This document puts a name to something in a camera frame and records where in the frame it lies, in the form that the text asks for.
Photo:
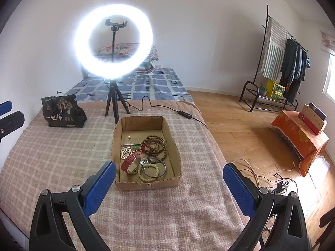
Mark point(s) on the black printed snack bag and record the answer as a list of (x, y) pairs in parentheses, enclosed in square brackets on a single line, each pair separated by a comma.
[(60, 115)]

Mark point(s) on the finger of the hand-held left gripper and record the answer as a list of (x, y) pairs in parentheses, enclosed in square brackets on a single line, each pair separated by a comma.
[(6, 107), (13, 123)]

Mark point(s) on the black tripod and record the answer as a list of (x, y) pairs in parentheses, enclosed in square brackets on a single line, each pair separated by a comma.
[(112, 94)]

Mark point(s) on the dark purple flat box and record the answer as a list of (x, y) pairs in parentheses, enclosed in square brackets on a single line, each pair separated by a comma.
[(318, 111)]

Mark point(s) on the blue patterned bedsheet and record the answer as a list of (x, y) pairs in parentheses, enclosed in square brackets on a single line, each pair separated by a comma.
[(157, 81)]

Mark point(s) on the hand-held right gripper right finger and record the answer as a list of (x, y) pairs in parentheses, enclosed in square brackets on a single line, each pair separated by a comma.
[(236, 188)]

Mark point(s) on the floral pillow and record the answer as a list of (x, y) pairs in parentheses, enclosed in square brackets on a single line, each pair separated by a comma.
[(125, 48)]

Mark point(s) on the window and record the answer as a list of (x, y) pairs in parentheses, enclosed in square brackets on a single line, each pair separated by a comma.
[(330, 78)]

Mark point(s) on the tan and red gift box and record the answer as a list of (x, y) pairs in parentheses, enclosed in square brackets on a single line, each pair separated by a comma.
[(311, 121)]

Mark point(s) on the pink plaid blanket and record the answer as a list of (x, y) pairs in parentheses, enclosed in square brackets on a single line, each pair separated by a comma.
[(65, 157)]

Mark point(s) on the green flower pot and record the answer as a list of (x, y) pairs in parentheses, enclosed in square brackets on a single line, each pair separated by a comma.
[(263, 90)]

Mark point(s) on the shallow cardboard box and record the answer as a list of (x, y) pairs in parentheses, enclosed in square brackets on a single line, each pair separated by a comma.
[(146, 184)]

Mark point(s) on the floral window blind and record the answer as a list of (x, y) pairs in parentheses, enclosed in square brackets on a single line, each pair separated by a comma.
[(328, 40)]

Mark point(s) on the dark hanging clothes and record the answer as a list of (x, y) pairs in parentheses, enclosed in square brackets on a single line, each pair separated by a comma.
[(290, 60)]

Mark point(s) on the black phone holder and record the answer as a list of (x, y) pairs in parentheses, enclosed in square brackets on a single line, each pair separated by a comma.
[(115, 24)]

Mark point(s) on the black metal clothes rack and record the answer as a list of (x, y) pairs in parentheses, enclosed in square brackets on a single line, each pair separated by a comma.
[(267, 10)]

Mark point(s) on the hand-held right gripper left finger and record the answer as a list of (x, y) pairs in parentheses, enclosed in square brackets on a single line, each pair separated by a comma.
[(100, 188)]

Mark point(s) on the red-brown leather wristwatch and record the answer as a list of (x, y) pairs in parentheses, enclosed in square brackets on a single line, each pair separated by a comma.
[(128, 163)]

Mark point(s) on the grey striped hanging cloth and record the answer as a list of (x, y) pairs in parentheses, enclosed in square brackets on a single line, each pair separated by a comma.
[(273, 49)]

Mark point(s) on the yellow plastic crate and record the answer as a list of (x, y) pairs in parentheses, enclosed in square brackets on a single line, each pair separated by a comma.
[(274, 90)]

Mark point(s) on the dark thin bangle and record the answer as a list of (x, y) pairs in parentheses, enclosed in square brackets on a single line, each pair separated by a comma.
[(164, 168)]

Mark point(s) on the power strip with plugs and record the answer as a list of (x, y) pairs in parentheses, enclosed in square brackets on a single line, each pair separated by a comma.
[(281, 187)]

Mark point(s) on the orange cloth covered table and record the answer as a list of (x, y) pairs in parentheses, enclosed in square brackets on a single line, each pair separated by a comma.
[(295, 133)]

